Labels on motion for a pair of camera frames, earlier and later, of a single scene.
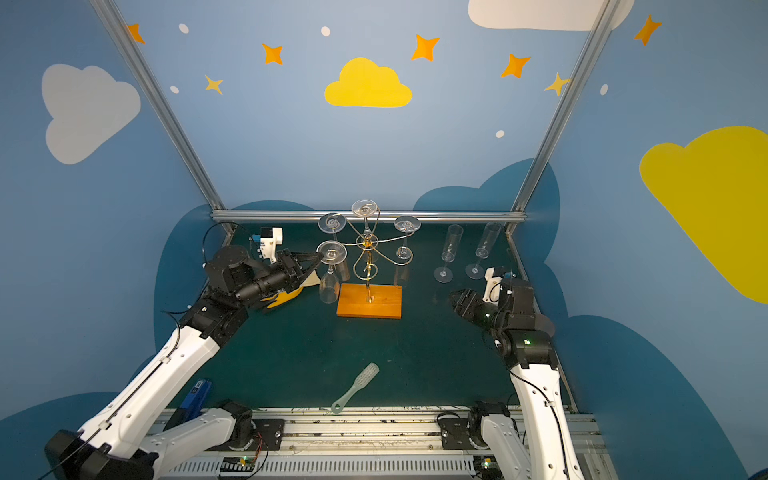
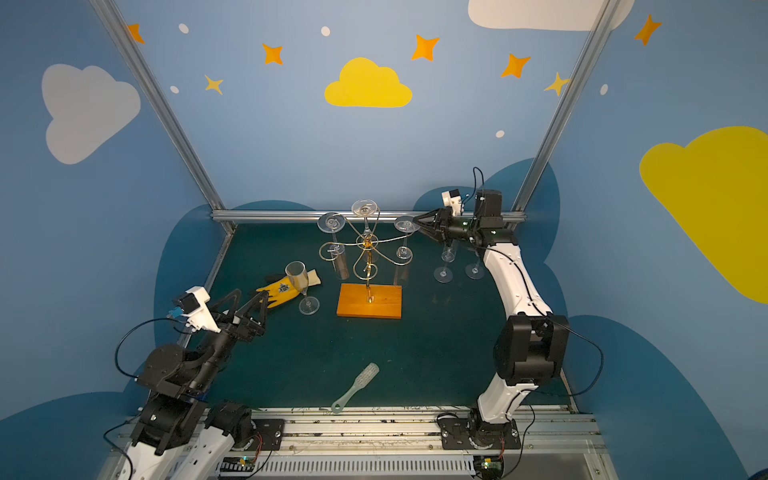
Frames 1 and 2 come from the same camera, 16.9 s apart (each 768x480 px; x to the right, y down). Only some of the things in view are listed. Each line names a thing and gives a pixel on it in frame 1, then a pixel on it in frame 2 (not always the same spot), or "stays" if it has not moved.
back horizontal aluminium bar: (368, 216) stays
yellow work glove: (281, 297) stays
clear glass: (333, 252) → (298, 275)
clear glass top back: (365, 207) stays
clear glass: (404, 225) stays
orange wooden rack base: (370, 301) stays
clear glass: (443, 274) stays
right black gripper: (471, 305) → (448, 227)
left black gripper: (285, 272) → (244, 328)
